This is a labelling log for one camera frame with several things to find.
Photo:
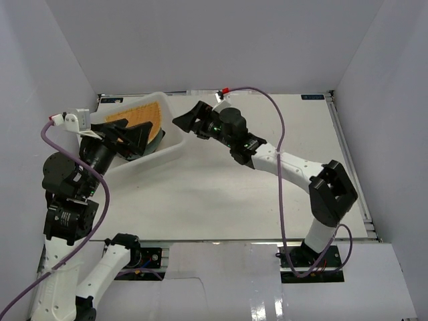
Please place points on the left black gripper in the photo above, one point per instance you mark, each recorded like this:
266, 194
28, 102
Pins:
112, 139

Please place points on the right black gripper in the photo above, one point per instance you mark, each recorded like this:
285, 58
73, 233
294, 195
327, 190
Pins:
203, 112

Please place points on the blue-grey round plate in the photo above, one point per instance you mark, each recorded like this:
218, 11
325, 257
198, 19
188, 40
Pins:
152, 146

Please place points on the orange bird-painted oval plate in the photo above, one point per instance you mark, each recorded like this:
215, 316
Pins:
140, 114

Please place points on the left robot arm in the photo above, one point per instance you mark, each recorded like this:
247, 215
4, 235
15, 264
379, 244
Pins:
72, 217

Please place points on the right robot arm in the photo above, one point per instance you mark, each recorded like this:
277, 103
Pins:
328, 186

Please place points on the white plastic bin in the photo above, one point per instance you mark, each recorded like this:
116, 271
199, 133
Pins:
171, 147

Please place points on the blue label left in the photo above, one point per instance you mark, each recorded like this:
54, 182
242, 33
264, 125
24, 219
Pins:
111, 100

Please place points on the blue label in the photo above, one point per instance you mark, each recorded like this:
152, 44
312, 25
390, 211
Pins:
111, 100
312, 97

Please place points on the blue label right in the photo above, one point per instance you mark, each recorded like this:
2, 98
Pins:
312, 97

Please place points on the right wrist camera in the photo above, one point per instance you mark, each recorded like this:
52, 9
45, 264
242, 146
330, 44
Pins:
223, 100

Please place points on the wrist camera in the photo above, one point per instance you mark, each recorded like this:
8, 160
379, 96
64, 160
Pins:
223, 100
77, 121

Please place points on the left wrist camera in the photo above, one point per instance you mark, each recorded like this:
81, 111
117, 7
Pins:
77, 121

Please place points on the robot base electronics with wires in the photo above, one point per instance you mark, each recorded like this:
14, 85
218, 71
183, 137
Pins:
134, 262

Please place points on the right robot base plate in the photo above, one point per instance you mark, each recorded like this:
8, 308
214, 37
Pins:
324, 272

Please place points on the aluminium frame rail right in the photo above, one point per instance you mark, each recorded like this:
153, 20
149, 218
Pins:
363, 207

